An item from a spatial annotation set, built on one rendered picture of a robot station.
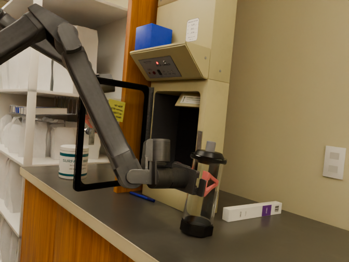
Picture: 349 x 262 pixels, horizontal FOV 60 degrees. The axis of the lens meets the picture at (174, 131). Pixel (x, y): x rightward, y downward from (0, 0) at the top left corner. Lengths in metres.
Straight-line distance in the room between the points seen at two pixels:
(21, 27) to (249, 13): 1.04
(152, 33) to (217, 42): 0.24
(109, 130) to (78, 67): 0.17
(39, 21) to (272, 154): 1.01
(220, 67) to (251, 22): 0.50
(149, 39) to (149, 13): 0.25
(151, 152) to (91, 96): 0.20
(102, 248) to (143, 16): 0.90
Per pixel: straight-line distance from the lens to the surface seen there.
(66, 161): 1.50
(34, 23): 0.83
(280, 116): 1.36
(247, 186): 1.46
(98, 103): 0.77
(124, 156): 0.75
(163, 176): 0.77
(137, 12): 1.34
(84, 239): 1.17
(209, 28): 1.08
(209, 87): 1.04
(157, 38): 1.15
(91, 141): 1.08
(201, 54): 1.01
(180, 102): 1.14
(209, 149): 0.89
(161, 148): 0.78
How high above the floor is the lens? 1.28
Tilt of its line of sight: 3 degrees down
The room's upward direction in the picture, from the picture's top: 5 degrees clockwise
